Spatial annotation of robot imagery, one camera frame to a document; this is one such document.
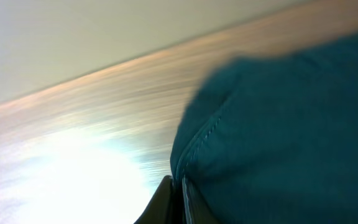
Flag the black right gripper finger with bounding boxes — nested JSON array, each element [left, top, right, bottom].
[[134, 175, 182, 224]]

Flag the black shorts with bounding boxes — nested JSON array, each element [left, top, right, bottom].
[[170, 33, 358, 223]]

